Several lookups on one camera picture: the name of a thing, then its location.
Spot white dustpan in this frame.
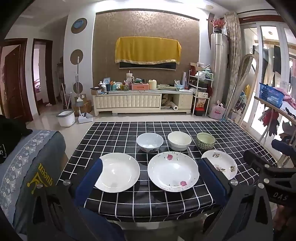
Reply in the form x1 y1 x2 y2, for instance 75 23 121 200
78 112 93 123

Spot blue plastic basket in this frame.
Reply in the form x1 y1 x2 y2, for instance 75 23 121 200
258 83 284 102

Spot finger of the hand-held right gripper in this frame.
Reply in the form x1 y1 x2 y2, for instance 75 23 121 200
271 138 296 160
243 151 296 186

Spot white wire shelf rack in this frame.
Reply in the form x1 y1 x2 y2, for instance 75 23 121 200
188 62 213 116

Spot white plate with small pictures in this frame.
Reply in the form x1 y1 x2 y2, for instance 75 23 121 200
201 150 238 181

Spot white plate with pink petals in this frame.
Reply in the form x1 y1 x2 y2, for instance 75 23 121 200
147 152 200 193

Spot pink bag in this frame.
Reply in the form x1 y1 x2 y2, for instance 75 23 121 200
209 103 226 120

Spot white mop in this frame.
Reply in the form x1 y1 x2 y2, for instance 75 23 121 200
74 56 85 116

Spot glass sliding door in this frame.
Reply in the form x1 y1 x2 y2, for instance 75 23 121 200
240 22 296 130

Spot brown cardboard box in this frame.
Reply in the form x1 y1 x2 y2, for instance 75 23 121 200
74 94 93 114

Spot standing air conditioner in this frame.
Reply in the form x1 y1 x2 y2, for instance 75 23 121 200
210 32 229 116

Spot dark wooden door frame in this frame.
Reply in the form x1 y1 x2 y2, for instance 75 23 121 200
31 38 57 109

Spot round wall ornament blue plate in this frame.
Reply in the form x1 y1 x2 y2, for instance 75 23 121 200
71 18 88 35

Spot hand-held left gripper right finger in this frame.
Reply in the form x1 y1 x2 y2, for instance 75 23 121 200
198 159 274 241

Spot black checked tablecloth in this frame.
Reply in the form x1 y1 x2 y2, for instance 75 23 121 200
58 120 277 223

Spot person's dark blue trousers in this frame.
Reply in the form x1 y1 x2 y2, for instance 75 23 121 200
77 206 126 241

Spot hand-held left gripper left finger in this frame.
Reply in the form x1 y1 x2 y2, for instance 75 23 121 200
28 159 103 241

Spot broom sticks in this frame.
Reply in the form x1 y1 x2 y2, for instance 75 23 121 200
60 83 70 110

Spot small flower-patterned bowl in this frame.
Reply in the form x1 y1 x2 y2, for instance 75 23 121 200
196 132 216 151

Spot wall television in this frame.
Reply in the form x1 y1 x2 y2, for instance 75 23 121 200
119 59 177 70

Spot beige curtain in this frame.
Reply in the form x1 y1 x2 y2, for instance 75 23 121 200
224 10 243 121

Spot grey-blue sofa cover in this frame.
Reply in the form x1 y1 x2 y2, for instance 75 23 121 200
0 130 67 234

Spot white bucket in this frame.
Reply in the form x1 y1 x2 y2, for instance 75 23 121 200
57 109 75 127

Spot bluish white bowl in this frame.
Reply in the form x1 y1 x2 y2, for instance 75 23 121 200
136 133 164 153

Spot brown wooden door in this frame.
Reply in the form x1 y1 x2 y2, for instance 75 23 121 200
0 38 34 123

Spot plain white plate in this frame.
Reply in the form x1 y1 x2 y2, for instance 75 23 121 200
95 152 140 193

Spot cream white bowl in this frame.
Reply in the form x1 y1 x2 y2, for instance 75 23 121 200
167 131 192 152

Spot vase of red flowers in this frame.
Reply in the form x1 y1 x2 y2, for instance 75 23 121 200
210 18 226 33

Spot black cloth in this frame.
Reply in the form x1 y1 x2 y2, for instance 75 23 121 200
0 115 33 164

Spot cream television cabinet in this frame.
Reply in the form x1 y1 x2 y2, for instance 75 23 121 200
92 90 193 116

